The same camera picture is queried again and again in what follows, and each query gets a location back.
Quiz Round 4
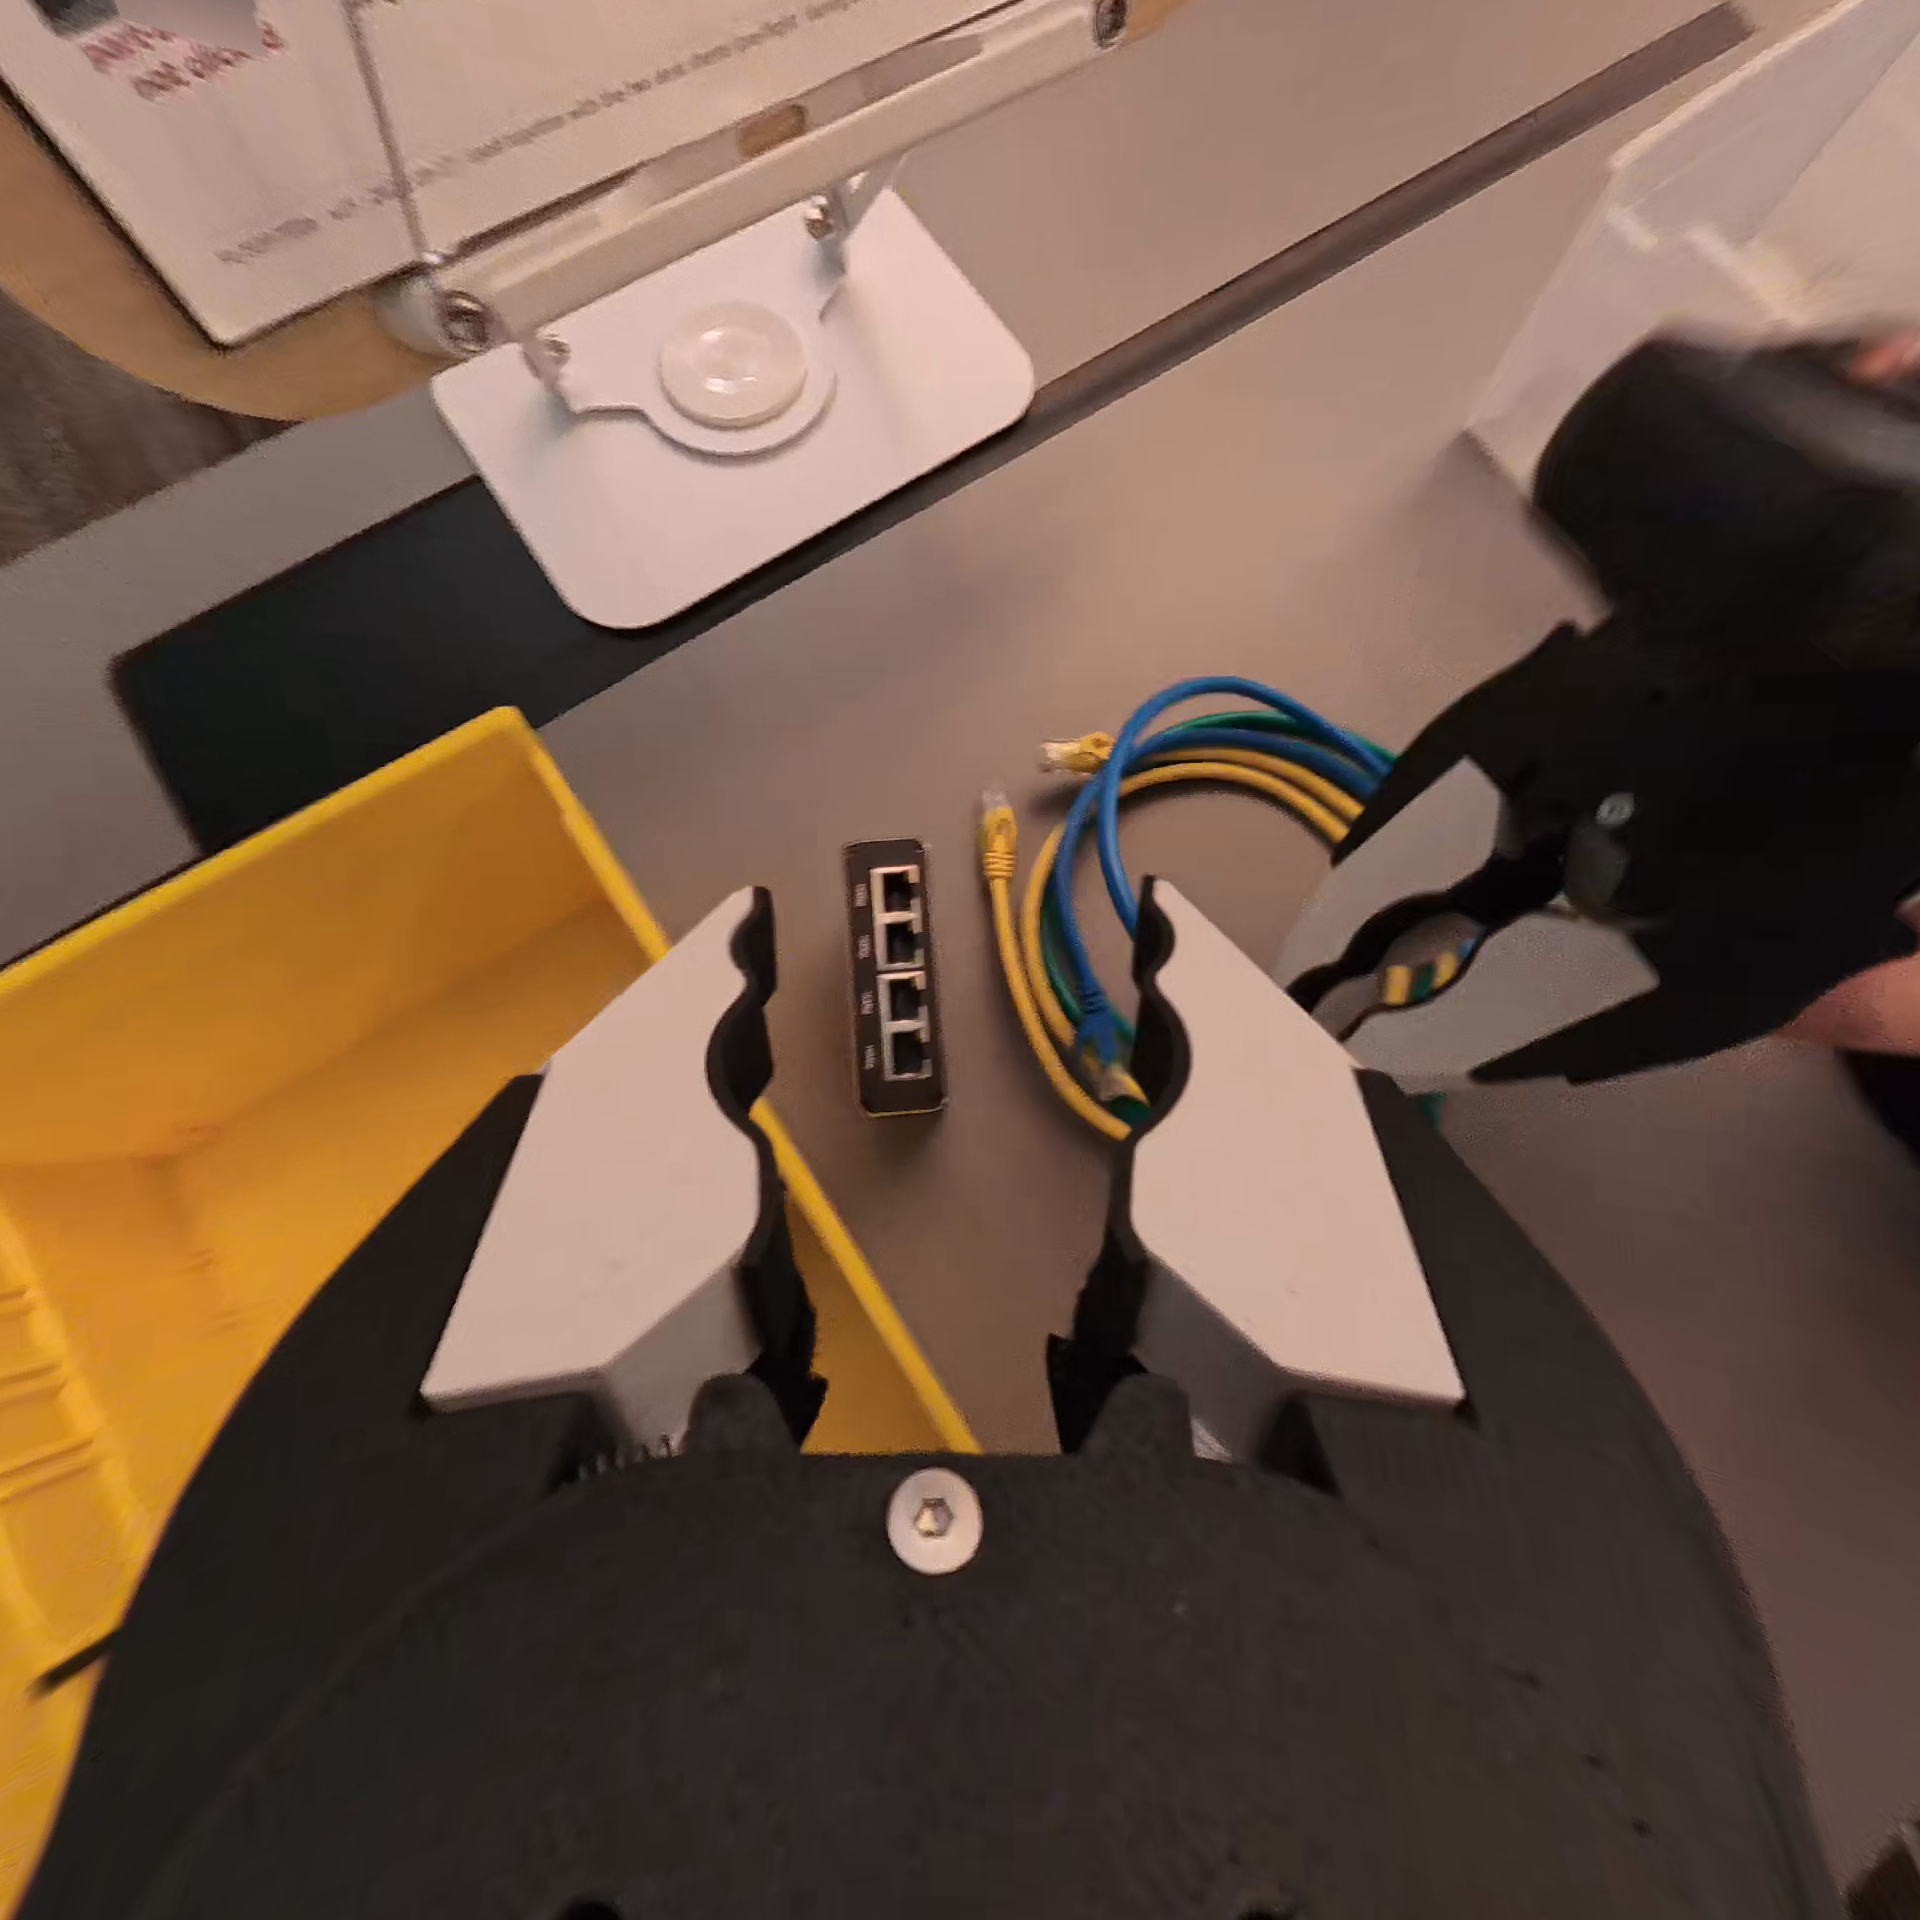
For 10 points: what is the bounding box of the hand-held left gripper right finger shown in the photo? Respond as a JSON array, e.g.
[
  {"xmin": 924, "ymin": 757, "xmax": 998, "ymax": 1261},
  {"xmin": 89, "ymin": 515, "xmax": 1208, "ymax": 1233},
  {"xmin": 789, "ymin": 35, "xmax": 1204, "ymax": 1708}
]
[{"xmin": 1047, "ymin": 878, "xmax": 1468, "ymax": 1460}]

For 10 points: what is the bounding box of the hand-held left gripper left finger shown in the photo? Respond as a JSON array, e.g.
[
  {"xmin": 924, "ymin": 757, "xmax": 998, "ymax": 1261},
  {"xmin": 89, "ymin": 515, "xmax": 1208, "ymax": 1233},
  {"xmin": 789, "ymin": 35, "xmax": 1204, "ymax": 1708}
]
[{"xmin": 420, "ymin": 884, "xmax": 825, "ymax": 1450}]

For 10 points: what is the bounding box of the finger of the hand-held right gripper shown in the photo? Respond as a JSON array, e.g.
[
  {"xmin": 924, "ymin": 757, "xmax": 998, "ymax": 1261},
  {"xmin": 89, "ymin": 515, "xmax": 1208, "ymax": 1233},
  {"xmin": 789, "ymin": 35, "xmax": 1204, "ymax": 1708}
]
[
  {"xmin": 1316, "ymin": 895, "xmax": 1661, "ymax": 1079},
  {"xmin": 1276, "ymin": 754, "xmax": 1519, "ymax": 1003}
]

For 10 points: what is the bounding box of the green ethernet cable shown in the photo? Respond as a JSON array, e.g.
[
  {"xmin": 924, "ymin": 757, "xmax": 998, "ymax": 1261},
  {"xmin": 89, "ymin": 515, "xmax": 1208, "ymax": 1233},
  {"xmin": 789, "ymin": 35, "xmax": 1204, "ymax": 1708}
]
[{"xmin": 1041, "ymin": 714, "xmax": 1453, "ymax": 1130}]

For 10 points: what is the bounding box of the blue ethernet cable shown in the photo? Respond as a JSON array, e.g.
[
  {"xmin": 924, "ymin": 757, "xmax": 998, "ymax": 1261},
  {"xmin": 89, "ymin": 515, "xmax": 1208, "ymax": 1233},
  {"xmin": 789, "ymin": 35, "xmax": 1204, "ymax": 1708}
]
[{"xmin": 1047, "ymin": 674, "xmax": 1400, "ymax": 1077}]

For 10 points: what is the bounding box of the yellow plastic bin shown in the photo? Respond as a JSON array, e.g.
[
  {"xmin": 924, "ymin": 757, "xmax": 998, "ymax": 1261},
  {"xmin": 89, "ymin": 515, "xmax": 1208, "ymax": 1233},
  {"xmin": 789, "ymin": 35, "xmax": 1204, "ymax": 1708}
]
[{"xmin": 0, "ymin": 705, "xmax": 981, "ymax": 1863}]

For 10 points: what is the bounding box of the black ethernet switch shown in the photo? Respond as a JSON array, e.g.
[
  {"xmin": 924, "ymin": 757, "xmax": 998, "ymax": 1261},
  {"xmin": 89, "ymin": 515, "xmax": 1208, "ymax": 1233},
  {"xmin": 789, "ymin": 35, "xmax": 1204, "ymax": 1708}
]
[{"xmin": 842, "ymin": 836, "xmax": 951, "ymax": 1119}]

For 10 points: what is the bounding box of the yellow ethernet cable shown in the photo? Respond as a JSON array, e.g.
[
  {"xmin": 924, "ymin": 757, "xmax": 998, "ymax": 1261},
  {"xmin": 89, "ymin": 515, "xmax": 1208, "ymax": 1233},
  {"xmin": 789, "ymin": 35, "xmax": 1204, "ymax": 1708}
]
[{"xmin": 978, "ymin": 729, "xmax": 1464, "ymax": 1146}]

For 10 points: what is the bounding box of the clear plastic bin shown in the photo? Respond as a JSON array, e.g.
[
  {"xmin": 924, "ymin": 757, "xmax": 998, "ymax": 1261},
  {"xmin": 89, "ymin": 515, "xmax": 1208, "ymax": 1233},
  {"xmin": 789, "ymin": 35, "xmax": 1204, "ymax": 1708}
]
[{"xmin": 1462, "ymin": 0, "xmax": 1920, "ymax": 495}]

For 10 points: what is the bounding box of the person's right hand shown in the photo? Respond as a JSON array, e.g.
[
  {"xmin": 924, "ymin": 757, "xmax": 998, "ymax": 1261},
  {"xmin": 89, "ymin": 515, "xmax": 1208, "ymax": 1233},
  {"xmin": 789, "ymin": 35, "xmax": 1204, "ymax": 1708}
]
[{"xmin": 1791, "ymin": 959, "xmax": 1920, "ymax": 1055}]

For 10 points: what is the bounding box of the tan backing board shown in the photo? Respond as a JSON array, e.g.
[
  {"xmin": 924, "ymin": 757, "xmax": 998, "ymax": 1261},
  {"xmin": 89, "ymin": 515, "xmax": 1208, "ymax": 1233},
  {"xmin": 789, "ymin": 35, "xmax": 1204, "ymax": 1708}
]
[{"xmin": 0, "ymin": 90, "xmax": 452, "ymax": 425}]

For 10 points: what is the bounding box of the printed instruction sheet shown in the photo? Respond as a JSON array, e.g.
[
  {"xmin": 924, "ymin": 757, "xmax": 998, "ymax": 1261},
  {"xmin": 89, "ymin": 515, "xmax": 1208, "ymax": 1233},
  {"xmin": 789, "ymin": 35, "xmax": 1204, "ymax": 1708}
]
[{"xmin": 0, "ymin": 0, "xmax": 1127, "ymax": 347}]

